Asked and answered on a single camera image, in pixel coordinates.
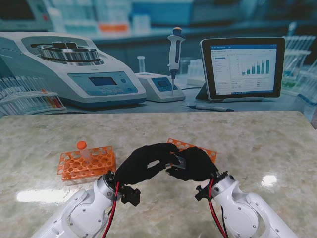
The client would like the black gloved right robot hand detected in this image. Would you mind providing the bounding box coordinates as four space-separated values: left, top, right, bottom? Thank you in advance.
165 146 218 183

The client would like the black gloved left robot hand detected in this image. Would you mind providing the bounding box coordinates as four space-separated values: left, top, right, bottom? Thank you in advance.
114 143 180 185

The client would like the clear plastic test tube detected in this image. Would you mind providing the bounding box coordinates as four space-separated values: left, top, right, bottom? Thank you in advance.
170 153 187 170
79 147 93 165

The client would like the empty orange test tube rack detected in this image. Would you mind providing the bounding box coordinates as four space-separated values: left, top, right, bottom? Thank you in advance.
57 145 117 181

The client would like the printed laboratory backdrop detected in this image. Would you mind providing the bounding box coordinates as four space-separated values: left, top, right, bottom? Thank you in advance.
0 0 317 122

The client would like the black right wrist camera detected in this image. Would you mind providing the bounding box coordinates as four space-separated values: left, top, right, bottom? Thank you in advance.
195 185 211 202

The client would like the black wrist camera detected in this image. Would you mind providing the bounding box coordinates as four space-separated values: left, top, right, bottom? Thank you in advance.
195 185 211 202
120 185 141 207

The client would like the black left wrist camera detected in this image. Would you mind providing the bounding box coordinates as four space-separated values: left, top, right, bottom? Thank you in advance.
120 185 141 207

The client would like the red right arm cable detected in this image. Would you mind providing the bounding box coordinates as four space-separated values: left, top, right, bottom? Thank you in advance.
208 179 227 238

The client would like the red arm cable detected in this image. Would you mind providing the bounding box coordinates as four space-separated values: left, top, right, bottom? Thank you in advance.
101 182 120 238
208 179 227 238

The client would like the red left arm cable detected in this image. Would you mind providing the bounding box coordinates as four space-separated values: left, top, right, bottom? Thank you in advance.
101 182 120 238

